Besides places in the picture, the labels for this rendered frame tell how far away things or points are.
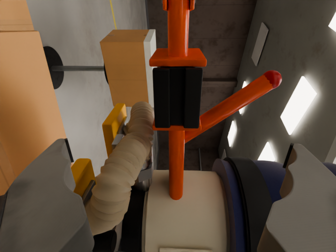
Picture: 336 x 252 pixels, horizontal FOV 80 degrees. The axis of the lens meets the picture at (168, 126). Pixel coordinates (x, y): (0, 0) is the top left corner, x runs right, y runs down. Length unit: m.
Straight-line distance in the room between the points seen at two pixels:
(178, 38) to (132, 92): 1.69
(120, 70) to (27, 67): 1.37
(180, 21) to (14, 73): 0.34
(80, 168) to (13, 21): 0.95
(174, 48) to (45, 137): 0.39
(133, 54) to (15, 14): 0.86
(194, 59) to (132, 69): 1.60
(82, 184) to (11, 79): 0.26
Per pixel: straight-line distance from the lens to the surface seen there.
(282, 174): 0.37
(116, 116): 0.39
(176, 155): 0.28
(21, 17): 1.20
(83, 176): 0.27
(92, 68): 2.11
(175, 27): 0.22
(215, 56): 9.40
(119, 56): 1.79
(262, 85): 0.27
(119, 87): 1.91
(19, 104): 0.47
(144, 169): 0.32
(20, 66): 0.48
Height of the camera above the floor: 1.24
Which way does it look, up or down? 3 degrees down
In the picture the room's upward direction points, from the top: 91 degrees clockwise
